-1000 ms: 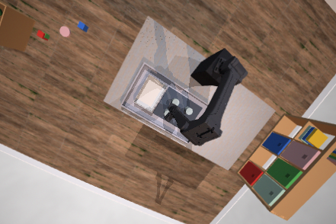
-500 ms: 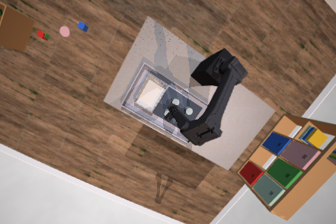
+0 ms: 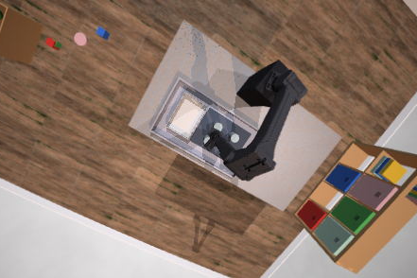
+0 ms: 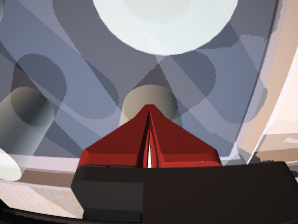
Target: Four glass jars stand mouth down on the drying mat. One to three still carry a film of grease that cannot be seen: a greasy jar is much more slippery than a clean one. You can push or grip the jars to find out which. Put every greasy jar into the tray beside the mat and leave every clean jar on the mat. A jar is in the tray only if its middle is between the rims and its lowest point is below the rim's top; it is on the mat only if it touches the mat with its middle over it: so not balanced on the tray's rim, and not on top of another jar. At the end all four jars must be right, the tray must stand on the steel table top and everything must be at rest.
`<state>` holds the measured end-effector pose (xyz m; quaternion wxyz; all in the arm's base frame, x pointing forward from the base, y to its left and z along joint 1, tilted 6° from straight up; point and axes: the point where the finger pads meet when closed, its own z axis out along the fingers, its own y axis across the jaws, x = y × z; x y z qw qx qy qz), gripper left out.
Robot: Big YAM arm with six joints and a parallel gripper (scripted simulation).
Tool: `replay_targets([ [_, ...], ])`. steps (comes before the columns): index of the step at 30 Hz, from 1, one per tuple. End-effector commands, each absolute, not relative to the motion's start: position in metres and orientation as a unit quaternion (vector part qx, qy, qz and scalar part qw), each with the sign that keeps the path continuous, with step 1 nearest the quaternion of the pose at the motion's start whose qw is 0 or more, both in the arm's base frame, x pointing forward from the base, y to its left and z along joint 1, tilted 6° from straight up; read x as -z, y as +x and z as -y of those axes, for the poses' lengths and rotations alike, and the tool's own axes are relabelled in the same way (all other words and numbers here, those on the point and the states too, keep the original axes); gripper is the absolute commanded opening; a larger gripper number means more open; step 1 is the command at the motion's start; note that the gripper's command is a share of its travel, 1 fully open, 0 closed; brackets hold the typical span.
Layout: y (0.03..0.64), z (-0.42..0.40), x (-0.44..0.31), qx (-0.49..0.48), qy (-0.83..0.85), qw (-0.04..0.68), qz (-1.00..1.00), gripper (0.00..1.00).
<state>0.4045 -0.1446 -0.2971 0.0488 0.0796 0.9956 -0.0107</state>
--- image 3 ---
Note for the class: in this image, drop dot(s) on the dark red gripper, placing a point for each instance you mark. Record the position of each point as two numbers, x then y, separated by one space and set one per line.
213 130

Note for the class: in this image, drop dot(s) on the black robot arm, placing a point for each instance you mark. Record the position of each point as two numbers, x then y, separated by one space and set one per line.
243 162

